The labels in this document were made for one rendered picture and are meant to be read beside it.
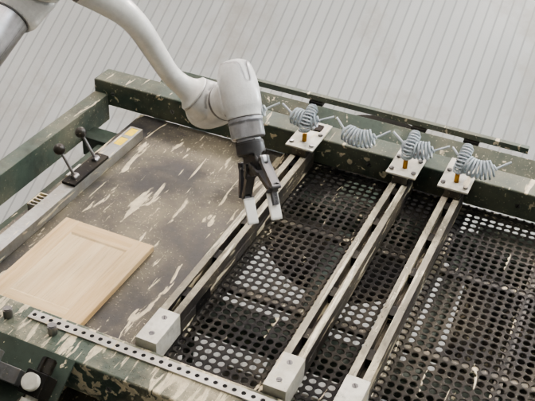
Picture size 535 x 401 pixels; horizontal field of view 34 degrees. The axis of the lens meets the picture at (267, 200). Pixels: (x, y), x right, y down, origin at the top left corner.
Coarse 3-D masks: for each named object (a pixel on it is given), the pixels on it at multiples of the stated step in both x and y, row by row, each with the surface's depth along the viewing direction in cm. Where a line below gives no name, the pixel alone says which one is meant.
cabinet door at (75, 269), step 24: (48, 240) 263; (72, 240) 264; (96, 240) 264; (120, 240) 265; (24, 264) 254; (48, 264) 255; (72, 264) 255; (96, 264) 256; (120, 264) 256; (0, 288) 245; (24, 288) 246; (48, 288) 246; (72, 288) 247; (96, 288) 247; (48, 312) 238; (72, 312) 238
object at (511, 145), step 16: (304, 96) 297; (320, 96) 295; (304, 112) 298; (368, 112) 290; (384, 112) 288; (304, 128) 296; (352, 128) 292; (432, 128) 283; (448, 128) 281; (352, 144) 288; (368, 144) 287; (416, 144) 281; (496, 144) 276; (512, 144) 274; (464, 160) 276; (480, 176) 274
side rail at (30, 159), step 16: (96, 96) 331; (80, 112) 321; (96, 112) 329; (48, 128) 311; (64, 128) 312; (32, 144) 301; (48, 144) 306; (64, 144) 315; (0, 160) 293; (16, 160) 293; (32, 160) 299; (48, 160) 308; (0, 176) 285; (16, 176) 293; (32, 176) 302; (0, 192) 288; (16, 192) 296
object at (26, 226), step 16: (128, 128) 315; (112, 144) 306; (128, 144) 308; (112, 160) 301; (96, 176) 294; (64, 192) 281; (80, 192) 287; (32, 208) 273; (48, 208) 273; (16, 224) 266; (32, 224) 267; (0, 240) 259; (16, 240) 261; (0, 256) 256
